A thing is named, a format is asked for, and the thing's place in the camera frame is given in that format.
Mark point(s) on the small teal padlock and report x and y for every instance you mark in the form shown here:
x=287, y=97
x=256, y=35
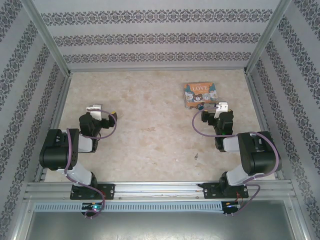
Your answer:
x=200, y=107

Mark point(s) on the orange LOVE tin box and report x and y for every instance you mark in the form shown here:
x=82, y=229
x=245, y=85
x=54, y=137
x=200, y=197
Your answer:
x=200, y=93

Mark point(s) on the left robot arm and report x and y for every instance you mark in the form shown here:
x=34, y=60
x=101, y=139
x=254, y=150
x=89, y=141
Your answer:
x=55, y=150

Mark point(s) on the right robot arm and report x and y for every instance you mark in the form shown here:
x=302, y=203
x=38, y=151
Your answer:
x=260, y=152

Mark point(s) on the left controller board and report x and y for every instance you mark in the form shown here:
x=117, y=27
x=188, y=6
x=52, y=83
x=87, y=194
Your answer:
x=93, y=207

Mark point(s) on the controller board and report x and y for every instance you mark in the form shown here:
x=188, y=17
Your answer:
x=231, y=206
x=93, y=207

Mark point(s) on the right controller board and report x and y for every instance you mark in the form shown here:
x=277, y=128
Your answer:
x=231, y=206

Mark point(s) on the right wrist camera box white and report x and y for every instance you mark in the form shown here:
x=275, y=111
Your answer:
x=222, y=107

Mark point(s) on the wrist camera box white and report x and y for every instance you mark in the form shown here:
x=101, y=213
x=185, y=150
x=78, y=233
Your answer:
x=95, y=111
x=222, y=107

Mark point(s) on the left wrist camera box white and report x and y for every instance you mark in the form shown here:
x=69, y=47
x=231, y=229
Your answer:
x=95, y=111

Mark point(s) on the aluminium side rail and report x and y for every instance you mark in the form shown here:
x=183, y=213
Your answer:
x=58, y=110
x=262, y=120

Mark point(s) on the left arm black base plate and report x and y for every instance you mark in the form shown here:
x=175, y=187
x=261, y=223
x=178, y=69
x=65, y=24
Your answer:
x=107, y=191

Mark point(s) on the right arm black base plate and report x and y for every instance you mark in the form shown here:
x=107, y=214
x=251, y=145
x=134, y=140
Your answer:
x=210, y=191

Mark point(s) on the aluminium mounting rail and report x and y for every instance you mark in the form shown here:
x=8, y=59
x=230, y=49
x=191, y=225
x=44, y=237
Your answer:
x=160, y=191

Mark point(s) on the aluminium frame post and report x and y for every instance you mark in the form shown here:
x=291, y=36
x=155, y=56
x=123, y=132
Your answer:
x=45, y=35
x=267, y=35

